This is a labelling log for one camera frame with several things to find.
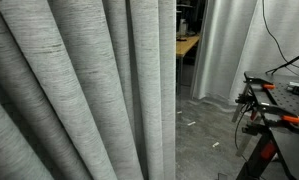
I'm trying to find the grey textured curtain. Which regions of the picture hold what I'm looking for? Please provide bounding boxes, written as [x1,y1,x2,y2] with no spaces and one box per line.
[0,0,177,180]

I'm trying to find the wooden table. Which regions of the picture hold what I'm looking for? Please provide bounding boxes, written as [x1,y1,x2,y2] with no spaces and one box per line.
[175,34,202,98]

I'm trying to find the orange-handled black clamp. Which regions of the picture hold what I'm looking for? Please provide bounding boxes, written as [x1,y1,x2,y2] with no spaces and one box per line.
[243,76,277,91]
[255,103,299,126]

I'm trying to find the black camera stand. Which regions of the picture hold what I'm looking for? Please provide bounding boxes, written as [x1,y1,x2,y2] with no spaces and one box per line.
[264,49,299,75]

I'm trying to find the black perforated workbench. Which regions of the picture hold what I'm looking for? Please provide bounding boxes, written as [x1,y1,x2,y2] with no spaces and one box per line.
[231,70,299,180]

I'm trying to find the pale backdrop curtain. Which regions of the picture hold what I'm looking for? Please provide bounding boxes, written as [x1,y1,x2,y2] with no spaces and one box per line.
[190,0,299,106]

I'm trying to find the black hanging cable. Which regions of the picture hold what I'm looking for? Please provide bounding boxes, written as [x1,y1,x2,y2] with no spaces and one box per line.
[261,0,299,77]

